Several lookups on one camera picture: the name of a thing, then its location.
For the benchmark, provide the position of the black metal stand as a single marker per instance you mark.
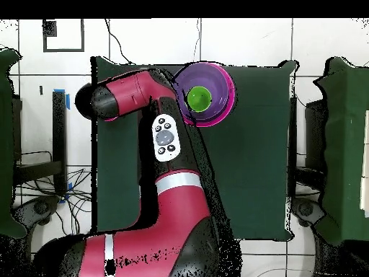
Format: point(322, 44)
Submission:
point(314, 129)

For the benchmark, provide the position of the green plastic cup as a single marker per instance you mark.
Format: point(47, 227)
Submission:
point(199, 99)

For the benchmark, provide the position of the black square floor frame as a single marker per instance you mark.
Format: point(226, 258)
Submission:
point(49, 28)

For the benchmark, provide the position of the dark green tablecloth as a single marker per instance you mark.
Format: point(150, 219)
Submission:
point(259, 158)

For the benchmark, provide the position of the green-covered side table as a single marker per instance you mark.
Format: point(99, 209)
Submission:
point(5, 144)
point(351, 86)

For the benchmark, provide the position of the purple plastic bowl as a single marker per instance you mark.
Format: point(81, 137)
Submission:
point(219, 86)

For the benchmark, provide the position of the white panel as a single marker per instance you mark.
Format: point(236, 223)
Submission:
point(365, 161)

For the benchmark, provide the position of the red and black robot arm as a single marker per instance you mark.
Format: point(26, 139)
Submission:
point(173, 216)

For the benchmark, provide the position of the large pink plastic bowl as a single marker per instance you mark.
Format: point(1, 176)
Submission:
point(232, 98)

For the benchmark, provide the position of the black stand with blue tape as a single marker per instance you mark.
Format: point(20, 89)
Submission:
point(59, 129)

